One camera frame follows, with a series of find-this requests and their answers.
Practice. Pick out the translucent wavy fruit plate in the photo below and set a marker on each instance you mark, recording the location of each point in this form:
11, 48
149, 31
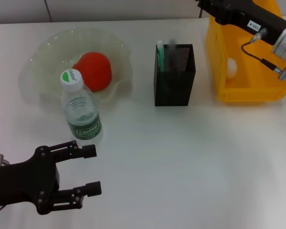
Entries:
50, 55

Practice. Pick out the clear green-label water bottle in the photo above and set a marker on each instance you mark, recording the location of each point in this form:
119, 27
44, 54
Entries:
82, 112

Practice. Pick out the orange fruit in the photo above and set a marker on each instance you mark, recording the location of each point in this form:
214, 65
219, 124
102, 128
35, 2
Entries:
97, 69

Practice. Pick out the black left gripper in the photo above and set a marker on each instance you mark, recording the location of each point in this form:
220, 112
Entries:
26, 183

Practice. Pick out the black mesh pen holder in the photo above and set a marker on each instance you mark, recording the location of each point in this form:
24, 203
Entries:
174, 88

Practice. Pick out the green pen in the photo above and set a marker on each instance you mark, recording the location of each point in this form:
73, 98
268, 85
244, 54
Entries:
161, 57

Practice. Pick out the grey marker pen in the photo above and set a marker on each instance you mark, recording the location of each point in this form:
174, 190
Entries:
173, 42

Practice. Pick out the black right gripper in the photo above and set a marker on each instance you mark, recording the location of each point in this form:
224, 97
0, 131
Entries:
238, 14

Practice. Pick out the yellow plastic bin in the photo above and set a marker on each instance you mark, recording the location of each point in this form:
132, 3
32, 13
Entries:
240, 78

